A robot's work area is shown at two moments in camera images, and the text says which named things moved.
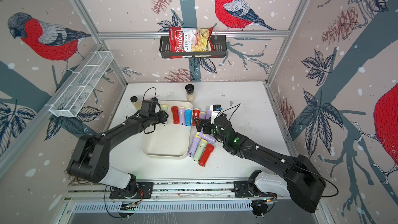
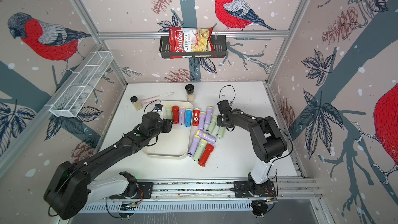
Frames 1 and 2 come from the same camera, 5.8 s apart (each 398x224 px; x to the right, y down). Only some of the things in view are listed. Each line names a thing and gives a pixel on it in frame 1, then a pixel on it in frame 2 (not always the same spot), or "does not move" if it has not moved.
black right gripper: x=207 y=123 -> x=218 y=123
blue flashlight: x=188 y=113 does not move
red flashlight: x=208 y=150 does not move
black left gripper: x=164 y=116 -> x=168 y=125
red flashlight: x=175 y=119 does not move
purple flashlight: x=182 y=115 does not move
